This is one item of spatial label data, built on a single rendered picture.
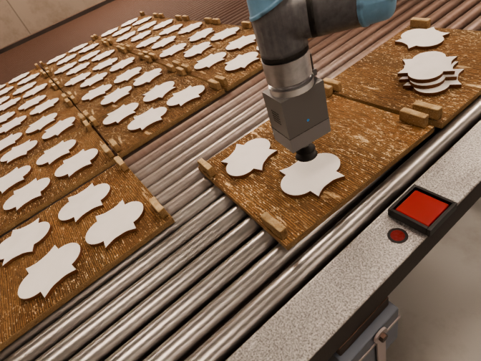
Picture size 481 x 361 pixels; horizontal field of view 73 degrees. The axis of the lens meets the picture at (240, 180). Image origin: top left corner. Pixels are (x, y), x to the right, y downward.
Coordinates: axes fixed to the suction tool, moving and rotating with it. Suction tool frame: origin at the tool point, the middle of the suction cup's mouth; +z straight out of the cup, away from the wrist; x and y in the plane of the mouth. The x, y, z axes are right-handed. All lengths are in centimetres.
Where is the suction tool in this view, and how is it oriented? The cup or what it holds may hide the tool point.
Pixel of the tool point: (306, 155)
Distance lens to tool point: 65.7
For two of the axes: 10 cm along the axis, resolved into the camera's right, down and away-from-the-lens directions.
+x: 4.4, 4.9, -7.5
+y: -8.5, 5.0, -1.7
